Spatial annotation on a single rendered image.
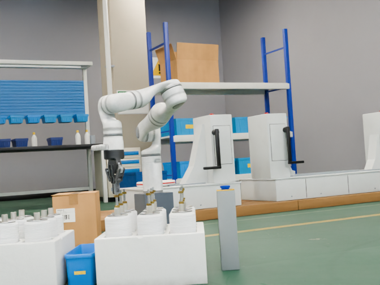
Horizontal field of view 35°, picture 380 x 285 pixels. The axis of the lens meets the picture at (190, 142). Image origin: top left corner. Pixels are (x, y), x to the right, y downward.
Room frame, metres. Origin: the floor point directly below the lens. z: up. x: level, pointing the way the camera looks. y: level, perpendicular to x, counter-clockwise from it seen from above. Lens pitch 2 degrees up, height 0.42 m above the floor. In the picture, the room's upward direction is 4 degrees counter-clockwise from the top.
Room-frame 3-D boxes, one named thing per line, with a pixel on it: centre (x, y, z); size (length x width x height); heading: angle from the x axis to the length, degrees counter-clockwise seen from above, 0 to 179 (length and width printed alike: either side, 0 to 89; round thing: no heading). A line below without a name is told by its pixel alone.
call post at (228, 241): (2.38, -0.13, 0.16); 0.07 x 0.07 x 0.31; 0
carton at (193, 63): (7.78, -0.03, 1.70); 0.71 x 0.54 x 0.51; 120
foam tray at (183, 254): (2.30, 0.16, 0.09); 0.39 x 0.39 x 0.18; 0
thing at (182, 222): (2.18, 0.04, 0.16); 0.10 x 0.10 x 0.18
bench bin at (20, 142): (7.43, 2.12, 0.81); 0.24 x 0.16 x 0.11; 29
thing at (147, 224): (2.18, 0.16, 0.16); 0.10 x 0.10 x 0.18
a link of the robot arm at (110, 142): (2.18, 0.30, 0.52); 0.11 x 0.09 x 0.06; 122
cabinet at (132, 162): (8.03, 0.99, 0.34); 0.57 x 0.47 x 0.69; 26
